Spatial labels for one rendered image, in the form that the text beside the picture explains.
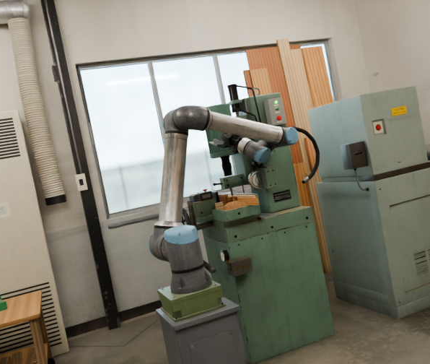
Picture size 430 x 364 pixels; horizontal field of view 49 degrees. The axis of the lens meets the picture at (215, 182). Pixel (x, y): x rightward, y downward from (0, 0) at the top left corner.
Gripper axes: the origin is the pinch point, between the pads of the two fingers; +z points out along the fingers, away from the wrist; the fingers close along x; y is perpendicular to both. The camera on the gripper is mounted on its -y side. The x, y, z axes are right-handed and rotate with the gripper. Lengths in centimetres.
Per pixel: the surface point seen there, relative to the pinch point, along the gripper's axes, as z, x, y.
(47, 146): 134, 63, -25
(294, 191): -38, -10, -47
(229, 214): -32.5, 33.1, -15.3
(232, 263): -46, 52, -28
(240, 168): -8.9, 1.1, -28.5
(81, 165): 125, 54, -53
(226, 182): -9.7, 14.6, -25.2
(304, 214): -53, 0, -48
